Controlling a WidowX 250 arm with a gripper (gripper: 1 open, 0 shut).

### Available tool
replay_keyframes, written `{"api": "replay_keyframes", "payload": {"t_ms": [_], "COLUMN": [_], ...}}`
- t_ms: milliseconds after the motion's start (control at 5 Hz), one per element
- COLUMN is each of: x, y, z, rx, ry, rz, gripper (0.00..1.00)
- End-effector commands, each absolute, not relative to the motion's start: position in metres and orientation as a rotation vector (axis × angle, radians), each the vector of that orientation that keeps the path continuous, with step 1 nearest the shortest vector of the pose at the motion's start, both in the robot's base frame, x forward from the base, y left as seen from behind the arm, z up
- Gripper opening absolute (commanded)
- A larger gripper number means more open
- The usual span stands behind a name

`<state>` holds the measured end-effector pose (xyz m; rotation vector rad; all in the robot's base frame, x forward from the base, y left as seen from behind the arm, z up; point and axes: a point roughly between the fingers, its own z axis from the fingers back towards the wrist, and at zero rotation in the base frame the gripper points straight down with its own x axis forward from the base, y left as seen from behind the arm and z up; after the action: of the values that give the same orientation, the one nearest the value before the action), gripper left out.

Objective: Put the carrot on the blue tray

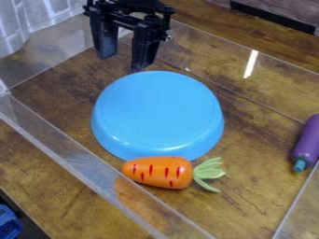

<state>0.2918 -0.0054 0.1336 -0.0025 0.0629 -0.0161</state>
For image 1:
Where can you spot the blue object at corner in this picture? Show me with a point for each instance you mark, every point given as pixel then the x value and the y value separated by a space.
pixel 11 226

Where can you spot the orange toy carrot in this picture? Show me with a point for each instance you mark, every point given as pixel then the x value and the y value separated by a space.
pixel 173 172

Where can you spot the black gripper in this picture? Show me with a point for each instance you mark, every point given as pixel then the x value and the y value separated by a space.
pixel 148 17

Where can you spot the white curtain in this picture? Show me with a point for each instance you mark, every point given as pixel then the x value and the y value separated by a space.
pixel 27 16

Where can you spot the clear acrylic enclosure wall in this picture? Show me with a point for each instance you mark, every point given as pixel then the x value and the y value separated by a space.
pixel 65 179

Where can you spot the blue round plastic tray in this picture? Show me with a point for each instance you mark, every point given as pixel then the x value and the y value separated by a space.
pixel 157 113

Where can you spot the purple toy eggplant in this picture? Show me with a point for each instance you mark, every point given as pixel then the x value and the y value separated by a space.
pixel 306 151

